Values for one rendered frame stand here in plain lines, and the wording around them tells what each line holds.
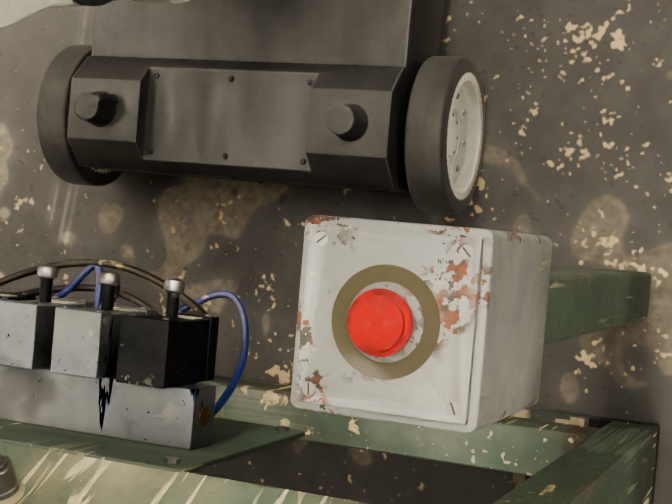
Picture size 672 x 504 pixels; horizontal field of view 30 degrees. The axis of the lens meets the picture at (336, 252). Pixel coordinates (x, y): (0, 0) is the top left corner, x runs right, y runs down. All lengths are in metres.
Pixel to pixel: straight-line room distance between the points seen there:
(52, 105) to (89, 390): 0.75
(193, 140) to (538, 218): 0.46
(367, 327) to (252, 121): 0.90
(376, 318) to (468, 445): 0.80
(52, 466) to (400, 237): 0.37
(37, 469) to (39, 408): 0.11
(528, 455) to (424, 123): 0.41
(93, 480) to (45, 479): 0.04
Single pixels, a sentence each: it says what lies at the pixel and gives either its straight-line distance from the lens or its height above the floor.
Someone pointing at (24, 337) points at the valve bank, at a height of 0.76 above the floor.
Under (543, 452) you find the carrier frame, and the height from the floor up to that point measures 0.18.
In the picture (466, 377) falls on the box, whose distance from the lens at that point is 0.73.
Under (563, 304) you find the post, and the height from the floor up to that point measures 0.55.
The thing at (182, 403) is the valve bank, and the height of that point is 0.74.
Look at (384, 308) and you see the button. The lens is 0.73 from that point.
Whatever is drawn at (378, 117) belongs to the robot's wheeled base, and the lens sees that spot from 1.52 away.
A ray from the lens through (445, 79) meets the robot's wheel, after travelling 1.53.
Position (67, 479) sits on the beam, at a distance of 0.97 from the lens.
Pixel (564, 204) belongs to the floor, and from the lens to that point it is 1.66.
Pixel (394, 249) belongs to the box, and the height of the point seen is 0.93.
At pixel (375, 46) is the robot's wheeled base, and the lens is 1.58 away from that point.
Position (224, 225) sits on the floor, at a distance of 1.83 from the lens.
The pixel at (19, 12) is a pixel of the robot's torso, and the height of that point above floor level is 0.71.
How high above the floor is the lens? 1.63
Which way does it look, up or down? 68 degrees down
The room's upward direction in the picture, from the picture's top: 88 degrees counter-clockwise
